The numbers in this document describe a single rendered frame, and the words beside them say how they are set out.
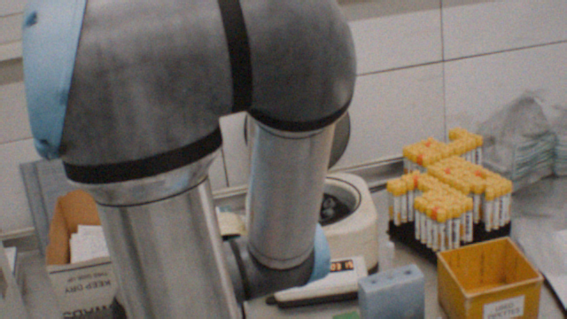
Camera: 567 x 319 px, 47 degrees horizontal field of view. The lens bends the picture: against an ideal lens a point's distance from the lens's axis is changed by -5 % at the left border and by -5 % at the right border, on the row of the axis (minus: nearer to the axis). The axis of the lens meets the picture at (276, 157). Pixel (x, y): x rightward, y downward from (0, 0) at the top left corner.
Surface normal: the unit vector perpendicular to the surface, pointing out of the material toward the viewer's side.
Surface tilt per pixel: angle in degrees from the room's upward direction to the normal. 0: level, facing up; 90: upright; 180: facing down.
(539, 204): 0
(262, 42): 85
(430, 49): 90
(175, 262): 82
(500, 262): 90
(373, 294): 90
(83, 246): 1
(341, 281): 25
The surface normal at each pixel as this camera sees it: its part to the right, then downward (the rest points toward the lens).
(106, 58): 0.25, 0.14
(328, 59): 0.75, 0.40
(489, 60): 0.21, 0.38
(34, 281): -0.11, -0.90
